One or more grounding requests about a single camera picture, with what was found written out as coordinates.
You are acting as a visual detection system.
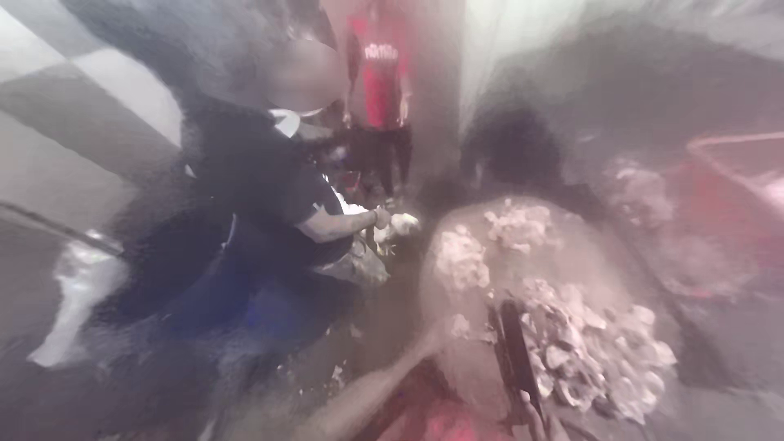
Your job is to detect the person's left forearm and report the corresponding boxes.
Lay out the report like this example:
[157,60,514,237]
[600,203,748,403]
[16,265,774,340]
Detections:
[294,325,447,441]

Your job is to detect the person's left hand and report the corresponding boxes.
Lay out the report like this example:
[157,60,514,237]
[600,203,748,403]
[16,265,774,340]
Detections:
[436,314,497,345]

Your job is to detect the white plastic bag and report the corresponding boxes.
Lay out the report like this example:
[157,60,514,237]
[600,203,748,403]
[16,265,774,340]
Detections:
[28,230,129,368]

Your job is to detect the red basket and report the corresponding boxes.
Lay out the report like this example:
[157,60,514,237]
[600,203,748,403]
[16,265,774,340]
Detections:
[661,131,784,300]

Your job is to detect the heap of pale chopped pieces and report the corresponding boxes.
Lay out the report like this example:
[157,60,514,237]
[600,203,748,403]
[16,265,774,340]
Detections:
[485,200,555,254]
[432,225,491,291]
[519,278,678,425]

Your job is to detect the blurred pale heap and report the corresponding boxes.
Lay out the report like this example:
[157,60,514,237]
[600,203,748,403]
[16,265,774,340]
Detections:
[603,159,677,229]

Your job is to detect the person's right hand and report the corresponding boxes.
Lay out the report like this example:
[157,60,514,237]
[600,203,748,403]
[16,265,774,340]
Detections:
[512,391,572,441]

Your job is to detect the dark cleaver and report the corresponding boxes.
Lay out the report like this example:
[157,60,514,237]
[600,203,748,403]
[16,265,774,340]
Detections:
[490,298,547,441]

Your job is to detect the round chopping board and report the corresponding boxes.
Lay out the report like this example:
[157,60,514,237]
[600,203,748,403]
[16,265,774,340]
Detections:
[420,196,681,423]

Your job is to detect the person's legs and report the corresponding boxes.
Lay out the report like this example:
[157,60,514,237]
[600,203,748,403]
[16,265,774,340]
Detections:
[361,361,521,441]

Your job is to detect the dark thin pole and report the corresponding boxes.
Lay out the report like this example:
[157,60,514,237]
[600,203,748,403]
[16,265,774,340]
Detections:
[0,200,125,258]

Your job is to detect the pale white lumpy piece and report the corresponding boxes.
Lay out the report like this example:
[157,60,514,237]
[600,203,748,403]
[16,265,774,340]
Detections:
[374,212,421,256]

